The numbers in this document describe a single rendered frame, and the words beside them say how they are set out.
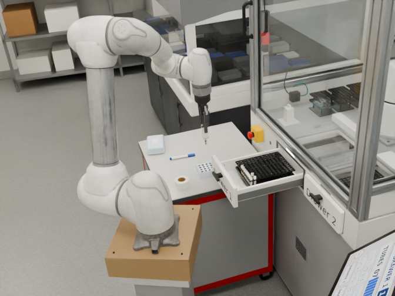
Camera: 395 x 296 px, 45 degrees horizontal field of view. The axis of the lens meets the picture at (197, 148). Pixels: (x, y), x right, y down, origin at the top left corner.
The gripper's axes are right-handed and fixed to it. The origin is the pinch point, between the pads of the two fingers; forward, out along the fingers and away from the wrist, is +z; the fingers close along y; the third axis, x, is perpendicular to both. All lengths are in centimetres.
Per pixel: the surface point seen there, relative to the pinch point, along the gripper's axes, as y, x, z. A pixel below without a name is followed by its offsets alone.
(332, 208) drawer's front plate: -65, -33, 9
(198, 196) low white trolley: -16.8, 9.7, 25.2
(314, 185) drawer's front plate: -51, -33, 7
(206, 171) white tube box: -5.5, 2.5, 19.7
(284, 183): -38.3, -24.7, 12.2
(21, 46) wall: 400, 119, 64
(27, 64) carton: 362, 113, 75
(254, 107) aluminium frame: 16.4, -32.2, 1.3
